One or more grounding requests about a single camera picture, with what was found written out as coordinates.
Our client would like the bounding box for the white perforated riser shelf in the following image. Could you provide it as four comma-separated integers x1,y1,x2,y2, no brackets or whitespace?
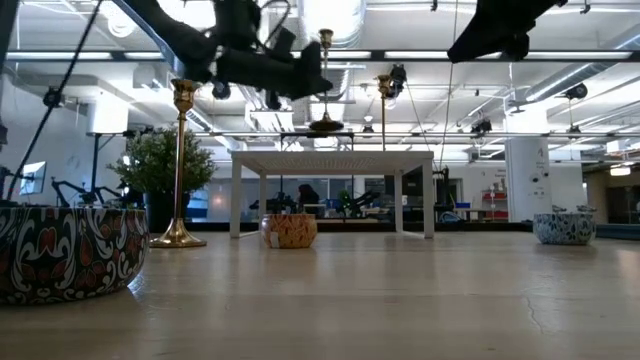
229,150,435,240

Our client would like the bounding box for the blue white patterned candle tin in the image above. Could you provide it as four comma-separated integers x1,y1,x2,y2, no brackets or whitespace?
532,212,597,246

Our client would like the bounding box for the orange patterned candle tin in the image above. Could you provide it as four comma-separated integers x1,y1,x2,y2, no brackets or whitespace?
260,213,318,250

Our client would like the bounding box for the red storage shelf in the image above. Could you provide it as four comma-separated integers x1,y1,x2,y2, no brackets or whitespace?
481,187,509,222

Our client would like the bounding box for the black table edge rail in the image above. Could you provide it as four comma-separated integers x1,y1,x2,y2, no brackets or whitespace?
184,220,536,234

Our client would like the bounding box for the green plant in black pot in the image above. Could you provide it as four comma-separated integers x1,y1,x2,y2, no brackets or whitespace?
107,127,217,235

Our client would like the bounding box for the brass candlestick holder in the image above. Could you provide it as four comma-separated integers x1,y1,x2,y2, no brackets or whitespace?
148,78,208,250
308,28,345,133
375,73,392,152

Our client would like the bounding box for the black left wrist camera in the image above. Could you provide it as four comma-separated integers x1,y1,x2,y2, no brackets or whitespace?
272,27,297,58

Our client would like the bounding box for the dark red floral candle tin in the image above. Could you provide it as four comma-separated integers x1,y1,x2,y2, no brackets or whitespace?
0,207,150,307

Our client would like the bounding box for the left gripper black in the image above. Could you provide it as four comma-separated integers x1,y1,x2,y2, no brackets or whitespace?
212,0,335,111

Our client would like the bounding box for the person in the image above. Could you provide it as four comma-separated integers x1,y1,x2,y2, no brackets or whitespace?
297,183,321,215

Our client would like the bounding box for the white computer monitor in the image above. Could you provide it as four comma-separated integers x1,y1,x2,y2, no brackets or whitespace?
18,160,48,196

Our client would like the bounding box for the thin black hanging cable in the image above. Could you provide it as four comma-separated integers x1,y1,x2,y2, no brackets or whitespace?
438,0,460,171

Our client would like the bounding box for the white round column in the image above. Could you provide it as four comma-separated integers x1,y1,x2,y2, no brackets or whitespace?
504,135,551,224

